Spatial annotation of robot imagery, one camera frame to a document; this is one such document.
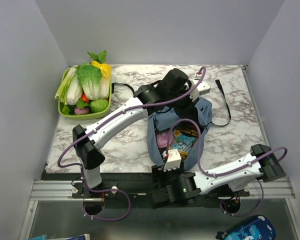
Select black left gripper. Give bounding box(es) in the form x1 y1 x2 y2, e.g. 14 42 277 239
166 85 200 119

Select blue student backpack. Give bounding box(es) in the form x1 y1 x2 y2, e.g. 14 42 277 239
111 79 232 167

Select black cover story book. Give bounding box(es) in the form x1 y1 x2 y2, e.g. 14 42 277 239
169 124 198 161

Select pink cartoon pencil case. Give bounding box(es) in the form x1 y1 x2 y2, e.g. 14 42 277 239
156 131 168 149

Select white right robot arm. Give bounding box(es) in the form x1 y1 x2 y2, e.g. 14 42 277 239
150 144 286 209

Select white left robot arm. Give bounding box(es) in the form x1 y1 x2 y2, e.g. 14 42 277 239
72 68 202 198

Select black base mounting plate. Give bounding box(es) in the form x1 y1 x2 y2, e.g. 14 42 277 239
41 172 250 209

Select yellow leaf napa cabbage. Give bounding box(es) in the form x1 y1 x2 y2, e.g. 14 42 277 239
87 50 112 99

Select round green cabbage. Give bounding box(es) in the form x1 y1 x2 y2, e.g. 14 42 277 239
90 98 109 113

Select green leaf napa cabbage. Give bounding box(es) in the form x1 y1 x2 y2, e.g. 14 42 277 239
76 63 103 101

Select green vegetable basket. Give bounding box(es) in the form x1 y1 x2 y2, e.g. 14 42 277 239
57 66 113 121

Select orange carrot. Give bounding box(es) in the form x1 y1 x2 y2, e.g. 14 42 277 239
81 93 90 103

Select purple onion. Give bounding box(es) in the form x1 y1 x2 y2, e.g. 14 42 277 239
74 106 90 116

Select blue shark pencil case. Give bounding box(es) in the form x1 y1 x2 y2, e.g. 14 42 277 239
215 215 277 240

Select blue book at bottom edge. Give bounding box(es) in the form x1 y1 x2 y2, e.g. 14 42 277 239
29 233 91 240

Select white green leek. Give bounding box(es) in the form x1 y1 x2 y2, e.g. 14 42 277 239
54 67 77 106

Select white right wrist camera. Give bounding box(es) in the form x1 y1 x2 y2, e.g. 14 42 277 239
162 148 182 172

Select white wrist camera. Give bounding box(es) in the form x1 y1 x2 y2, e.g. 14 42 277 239
162 148 182 172
189 80 211 102

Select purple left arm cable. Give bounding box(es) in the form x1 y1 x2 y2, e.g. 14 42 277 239
58 66 207 222

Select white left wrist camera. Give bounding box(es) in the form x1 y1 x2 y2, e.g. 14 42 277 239
189 80 211 102

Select aluminium rail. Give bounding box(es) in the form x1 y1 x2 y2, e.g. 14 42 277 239
30 180 80 201

